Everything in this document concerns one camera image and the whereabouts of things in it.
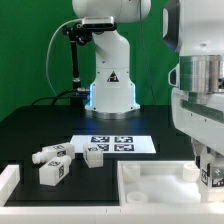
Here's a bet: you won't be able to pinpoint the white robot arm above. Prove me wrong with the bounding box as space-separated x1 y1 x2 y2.
72 0 224 163

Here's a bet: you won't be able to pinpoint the white marker tag sheet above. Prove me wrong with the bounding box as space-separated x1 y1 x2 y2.
70 135 156 154

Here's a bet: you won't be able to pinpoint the white square tabletop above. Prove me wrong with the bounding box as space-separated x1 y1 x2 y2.
117 161 224 206

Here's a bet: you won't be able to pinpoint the grey camera cable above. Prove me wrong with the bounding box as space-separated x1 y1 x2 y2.
45 18 83 98

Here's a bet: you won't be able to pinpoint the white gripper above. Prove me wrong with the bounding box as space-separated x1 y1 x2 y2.
171 88 224 167

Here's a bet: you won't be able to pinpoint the white U-shaped fence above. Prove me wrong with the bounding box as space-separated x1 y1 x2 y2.
0 163 224 224

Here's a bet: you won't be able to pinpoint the black base cables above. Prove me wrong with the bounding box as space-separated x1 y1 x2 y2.
31 87 92 107

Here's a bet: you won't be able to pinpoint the black camera stand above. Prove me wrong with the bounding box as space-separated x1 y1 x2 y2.
62 23 92 107

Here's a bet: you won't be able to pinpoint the grey camera on stand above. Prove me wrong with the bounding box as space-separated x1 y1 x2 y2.
81 16 116 32

